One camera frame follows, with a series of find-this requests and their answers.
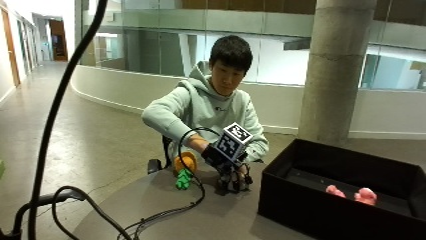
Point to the large pink soft toy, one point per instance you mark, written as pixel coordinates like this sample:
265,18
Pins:
366,196

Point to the brown wooden door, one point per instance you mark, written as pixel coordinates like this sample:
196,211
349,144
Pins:
59,40

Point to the green soft toy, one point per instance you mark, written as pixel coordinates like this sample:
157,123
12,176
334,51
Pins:
182,180

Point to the small pink soft toy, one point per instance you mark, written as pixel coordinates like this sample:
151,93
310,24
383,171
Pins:
334,191

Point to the large black box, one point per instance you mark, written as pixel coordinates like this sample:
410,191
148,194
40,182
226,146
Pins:
310,213

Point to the orange soft toy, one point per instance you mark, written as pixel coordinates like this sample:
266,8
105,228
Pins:
185,161

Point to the glass balustrade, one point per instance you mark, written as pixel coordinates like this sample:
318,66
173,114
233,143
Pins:
284,56

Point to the black chair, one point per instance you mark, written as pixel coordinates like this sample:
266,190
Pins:
155,165

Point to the white marker cube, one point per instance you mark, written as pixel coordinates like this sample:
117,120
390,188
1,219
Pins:
233,141

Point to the the person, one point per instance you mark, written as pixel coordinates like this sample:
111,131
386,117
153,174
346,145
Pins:
208,106

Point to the concrete pillar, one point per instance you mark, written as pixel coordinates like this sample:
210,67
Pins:
337,73

